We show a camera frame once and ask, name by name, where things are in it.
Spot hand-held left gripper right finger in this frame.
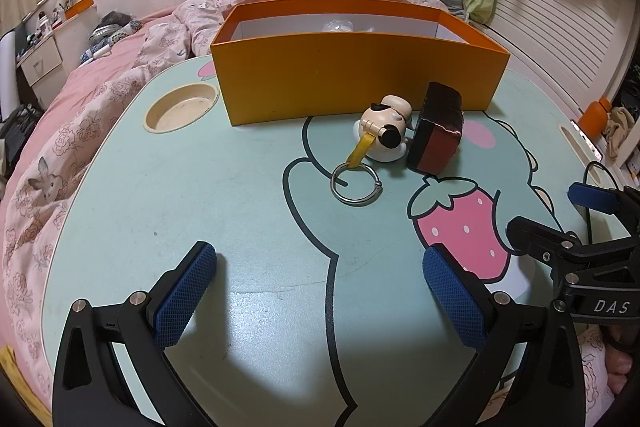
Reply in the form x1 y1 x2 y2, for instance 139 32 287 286
422 244 586 427

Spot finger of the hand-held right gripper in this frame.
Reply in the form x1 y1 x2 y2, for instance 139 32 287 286
506 216 601 269
567 182 640 235

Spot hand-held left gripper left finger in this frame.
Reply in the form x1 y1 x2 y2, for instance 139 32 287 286
52 241 218 427

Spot dark red pouch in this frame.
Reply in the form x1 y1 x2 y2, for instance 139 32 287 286
405 82 466 175

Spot dog figure keychain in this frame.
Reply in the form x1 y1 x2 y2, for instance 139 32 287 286
330 94 415 206

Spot orange cardboard box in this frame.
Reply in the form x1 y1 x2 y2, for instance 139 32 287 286
210 0 511 128

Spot person's right hand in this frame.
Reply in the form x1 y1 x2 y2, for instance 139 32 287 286
605 342 640 390

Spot orange bottle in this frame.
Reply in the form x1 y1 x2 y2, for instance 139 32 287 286
577 96 613 140

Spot yellow cloth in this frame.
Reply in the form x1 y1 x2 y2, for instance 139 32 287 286
0 347 21 390

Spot dark bag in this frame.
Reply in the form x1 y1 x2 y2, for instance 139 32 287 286
0 104 43 178

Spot grey-blue clothes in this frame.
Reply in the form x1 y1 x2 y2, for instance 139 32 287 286
80 9 143 65

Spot white cabinet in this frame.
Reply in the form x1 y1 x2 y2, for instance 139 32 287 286
17 34 66 88

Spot small orange box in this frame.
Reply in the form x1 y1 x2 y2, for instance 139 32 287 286
65 0 96 20

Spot black cable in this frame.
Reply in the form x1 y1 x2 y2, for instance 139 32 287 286
582 162 623 243

